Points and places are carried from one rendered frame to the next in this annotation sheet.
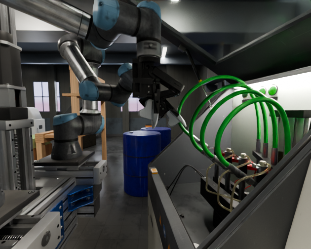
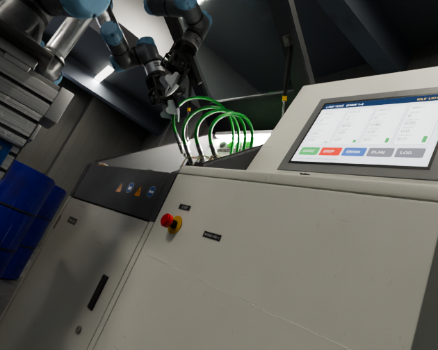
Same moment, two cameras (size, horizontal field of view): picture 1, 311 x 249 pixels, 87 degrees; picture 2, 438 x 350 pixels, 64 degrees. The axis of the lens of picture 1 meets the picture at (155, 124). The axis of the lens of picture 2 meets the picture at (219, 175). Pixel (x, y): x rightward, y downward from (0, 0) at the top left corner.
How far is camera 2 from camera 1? 0.93 m
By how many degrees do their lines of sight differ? 36
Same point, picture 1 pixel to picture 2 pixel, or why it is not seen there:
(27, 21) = not seen: outside the picture
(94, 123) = (53, 71)
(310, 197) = (251, 167)
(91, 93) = (117, 36)
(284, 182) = (242, 155)
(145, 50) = (192, 39)
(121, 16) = (194, 9)
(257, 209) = (226, 160)
